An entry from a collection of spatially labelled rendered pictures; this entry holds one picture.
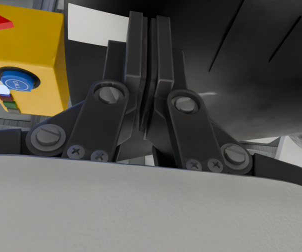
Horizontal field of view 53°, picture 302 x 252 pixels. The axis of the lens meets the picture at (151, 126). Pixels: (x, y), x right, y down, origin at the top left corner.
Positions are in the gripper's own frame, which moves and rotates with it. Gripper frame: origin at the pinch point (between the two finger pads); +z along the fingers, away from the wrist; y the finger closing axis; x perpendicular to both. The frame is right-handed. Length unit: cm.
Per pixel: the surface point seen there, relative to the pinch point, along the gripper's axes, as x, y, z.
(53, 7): -20.5, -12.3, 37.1
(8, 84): -22.3, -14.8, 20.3
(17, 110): -31.3, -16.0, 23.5
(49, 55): -17.9, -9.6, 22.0
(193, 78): -2.0, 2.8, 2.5
